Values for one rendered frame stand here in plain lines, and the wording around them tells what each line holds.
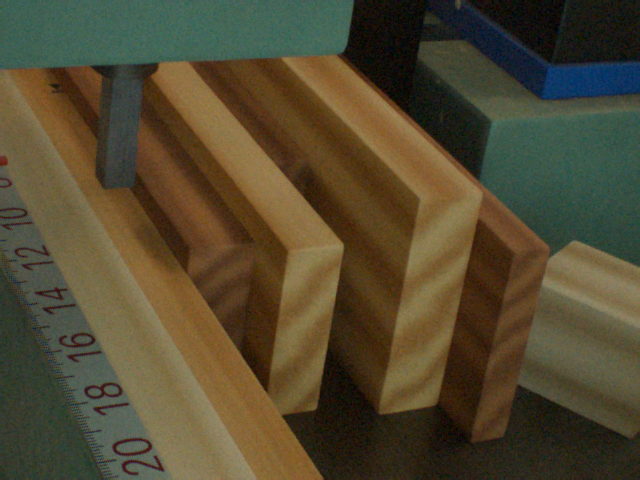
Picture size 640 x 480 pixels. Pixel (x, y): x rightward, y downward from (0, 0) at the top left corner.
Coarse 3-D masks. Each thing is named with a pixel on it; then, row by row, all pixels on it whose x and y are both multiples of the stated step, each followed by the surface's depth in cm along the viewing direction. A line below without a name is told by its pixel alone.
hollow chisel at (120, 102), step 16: (112, 80) 39; (112, 96) 39; (128, 96) 39; (112, 112) 39; (128, 112) 39; (112, 128) 40; (128, 128) 40; (112, 144) 40; (128, 144) 40; (96, 160) 41; (112, 160) 40; (128, 160) 40; (96, 176) 41; (112, 176) 40; (128, 176) 40
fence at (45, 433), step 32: (0, 288) 35; (0, 320) 35; (0, 352) 36; (32, 352) 33; (0, 384) 36; (32, 384) 33; (0, 416) 36; (32, 416) 33; (64, 416) 31; (0, 448) 37; (32, 448) 34; (64, 448) 31
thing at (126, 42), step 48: (0, 0) 33; (48, 0) 34; (96, 0) 34; (144, 0) 35; (192, 0) 35; (240, 0) 36; (288, 0) 36; (336, 0) 37; (0, 48) 34; (48, 48) 34; (96, 48) 35; (144, 48) 35; (192, 48) 36; (240, 48) 36; (288, 48) 37; (336, 48) 38
